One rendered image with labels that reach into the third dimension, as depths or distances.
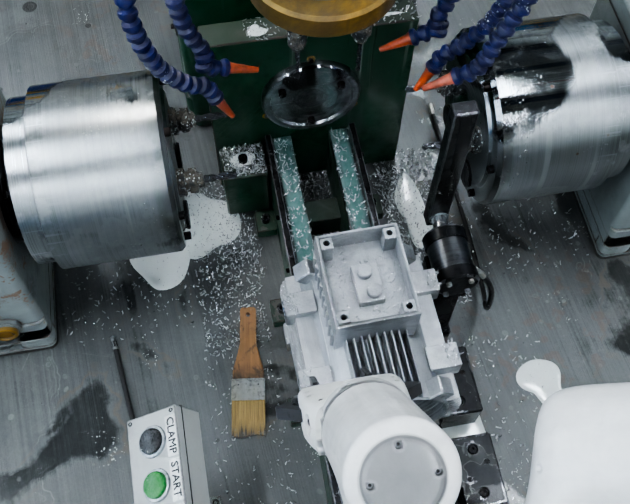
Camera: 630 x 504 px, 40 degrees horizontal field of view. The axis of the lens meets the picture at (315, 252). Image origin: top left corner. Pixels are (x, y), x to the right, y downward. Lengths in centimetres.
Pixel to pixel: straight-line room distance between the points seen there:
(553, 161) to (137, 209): 55
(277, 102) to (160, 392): 46
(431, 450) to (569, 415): 10
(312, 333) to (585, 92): 47
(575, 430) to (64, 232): 73
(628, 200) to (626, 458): 82
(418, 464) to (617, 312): 87
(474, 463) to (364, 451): 65
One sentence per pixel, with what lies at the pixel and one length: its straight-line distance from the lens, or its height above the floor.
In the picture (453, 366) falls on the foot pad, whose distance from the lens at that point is 105.
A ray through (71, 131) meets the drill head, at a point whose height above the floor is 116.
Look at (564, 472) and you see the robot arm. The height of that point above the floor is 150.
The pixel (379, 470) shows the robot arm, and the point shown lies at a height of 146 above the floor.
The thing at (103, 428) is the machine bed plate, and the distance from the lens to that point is 133.
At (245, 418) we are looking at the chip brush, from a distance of 129.
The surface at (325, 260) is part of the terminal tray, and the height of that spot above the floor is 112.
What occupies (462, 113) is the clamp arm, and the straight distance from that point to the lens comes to 101.
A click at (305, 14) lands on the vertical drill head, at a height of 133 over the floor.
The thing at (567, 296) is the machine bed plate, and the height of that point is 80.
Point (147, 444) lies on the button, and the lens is 102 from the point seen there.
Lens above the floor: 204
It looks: 62 degrees down
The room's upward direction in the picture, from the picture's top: 2 degrees clockwise
